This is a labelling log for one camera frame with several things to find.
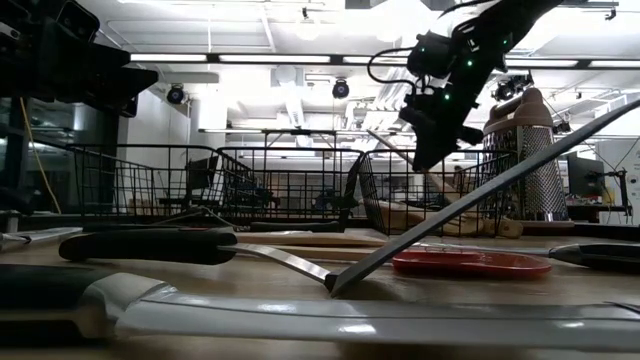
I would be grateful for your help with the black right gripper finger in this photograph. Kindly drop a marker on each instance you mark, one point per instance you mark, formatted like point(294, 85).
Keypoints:
point(470, 136)
point(430, 142)

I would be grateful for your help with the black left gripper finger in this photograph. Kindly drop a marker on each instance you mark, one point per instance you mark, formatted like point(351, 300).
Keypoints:
point(112, 104)
point(140, 80)

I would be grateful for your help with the black turner with steel neck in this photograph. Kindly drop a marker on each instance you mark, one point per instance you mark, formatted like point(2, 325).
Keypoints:
point(150, 247)

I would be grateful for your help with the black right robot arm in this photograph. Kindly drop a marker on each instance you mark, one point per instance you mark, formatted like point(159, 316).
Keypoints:
point(520, 20)

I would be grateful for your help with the person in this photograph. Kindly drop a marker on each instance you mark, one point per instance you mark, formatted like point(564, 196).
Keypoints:
point(459, 179)

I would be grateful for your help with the black ceiling track light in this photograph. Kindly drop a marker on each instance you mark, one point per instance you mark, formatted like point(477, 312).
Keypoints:
point(510, 90)

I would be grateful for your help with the pink steel box grater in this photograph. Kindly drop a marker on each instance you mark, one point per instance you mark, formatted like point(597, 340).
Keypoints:
point(520, 112)

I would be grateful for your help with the black computer monitor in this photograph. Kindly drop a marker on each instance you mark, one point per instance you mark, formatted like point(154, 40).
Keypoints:
point(585, 175)

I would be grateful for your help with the overhead light bar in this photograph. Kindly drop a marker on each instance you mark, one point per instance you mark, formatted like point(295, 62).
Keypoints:
point(275, 58)

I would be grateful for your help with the black ceiling dome camera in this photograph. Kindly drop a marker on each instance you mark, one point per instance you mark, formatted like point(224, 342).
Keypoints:
point(340, 89)
point(175, 94)

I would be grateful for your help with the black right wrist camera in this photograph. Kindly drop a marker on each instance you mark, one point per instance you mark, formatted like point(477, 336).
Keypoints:
point(430, 55)

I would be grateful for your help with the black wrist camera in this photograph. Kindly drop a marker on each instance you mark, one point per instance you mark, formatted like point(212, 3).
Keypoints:
point(430, 55)
point(77, 20)

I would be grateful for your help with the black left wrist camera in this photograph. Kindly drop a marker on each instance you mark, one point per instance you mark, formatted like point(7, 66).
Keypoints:
point(77, 20)

